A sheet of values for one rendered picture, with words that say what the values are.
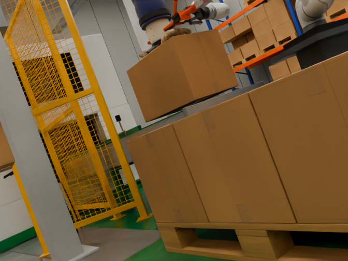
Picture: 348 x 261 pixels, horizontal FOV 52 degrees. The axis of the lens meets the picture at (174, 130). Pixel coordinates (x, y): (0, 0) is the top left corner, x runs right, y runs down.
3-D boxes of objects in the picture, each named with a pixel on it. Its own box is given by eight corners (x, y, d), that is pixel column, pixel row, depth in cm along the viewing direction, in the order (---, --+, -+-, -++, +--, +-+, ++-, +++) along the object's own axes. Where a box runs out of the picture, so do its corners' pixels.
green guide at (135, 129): (66, 166, 389) (63, 158, 389) (75, 163, 396) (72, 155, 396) (132, 139, 259) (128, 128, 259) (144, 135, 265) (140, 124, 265)
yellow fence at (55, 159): (71, 220, 384) (1, 37, 383) (79, 216, 390) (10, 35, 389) (116, 220, 288) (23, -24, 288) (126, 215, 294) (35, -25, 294)
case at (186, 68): (145, 122, 260) (126, 71, 260) (186, 109, 283) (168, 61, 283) (195, 99, 211) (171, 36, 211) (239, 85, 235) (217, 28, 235)
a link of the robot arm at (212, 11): (218, 15, 238) (212, 16, 234) (209, 21, 245) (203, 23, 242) (213, 2, 238) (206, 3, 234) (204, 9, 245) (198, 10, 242)
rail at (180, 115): (68, 180, 388) (62, 164, 387) (73, 178, 391) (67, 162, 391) (194, 143, 199) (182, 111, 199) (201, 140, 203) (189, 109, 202)
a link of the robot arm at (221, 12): (216, 21, 240) (202, 18, 249) (231, 18, 249) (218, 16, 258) (217, 4, 235) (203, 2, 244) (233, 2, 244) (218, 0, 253)
